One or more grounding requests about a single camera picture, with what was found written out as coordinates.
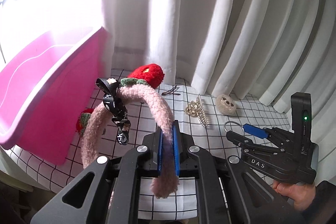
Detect pearl gold claw clip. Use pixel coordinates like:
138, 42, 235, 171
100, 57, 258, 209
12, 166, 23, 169
184, 95, 208, 128

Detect beige plush sloth clip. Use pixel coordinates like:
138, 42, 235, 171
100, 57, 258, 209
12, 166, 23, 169
215, 94, 236, 116

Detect brown metal hair clip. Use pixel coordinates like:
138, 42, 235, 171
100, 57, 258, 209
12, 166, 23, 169
161, 85, 180, 96

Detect pink fuzzy strawberry headband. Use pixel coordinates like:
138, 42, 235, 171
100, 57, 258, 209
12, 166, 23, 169
81, 64, 179, 198

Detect person's right hand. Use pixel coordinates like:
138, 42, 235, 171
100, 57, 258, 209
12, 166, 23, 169
272, 180, 316, 211

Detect white curtain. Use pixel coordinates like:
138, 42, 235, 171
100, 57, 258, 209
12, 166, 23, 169
101, 0, 336, 146

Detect pink plastic storage bin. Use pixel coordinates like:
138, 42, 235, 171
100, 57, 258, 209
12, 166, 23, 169
1, 28, 109, 165

